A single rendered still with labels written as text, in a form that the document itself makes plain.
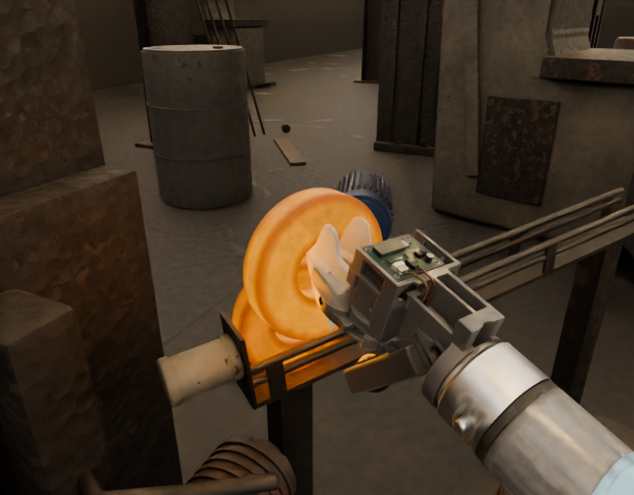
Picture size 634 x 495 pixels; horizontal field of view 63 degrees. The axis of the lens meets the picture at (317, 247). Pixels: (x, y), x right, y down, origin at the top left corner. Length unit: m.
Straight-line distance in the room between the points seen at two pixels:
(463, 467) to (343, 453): 0.31
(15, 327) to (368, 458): 1.08
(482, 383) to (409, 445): 1.14
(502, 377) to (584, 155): 2.34
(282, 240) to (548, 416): 0.26
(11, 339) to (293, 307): 0.26
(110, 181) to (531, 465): 0.56
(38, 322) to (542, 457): 0.44
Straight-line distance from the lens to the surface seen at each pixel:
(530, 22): 2.71
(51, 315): 0.56
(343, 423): 1.55
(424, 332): 0.42
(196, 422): 1.59
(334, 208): 0.50
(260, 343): 0.65
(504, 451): 0.37
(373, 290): 0.41
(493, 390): 0.38
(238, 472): 0.72
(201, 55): 2.94
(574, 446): 0.37
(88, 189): 0.69
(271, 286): 0.49
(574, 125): 2.67
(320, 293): 0.46
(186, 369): 0.63
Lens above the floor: 1.06
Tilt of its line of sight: 25 degrees down
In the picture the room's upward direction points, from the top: straight up
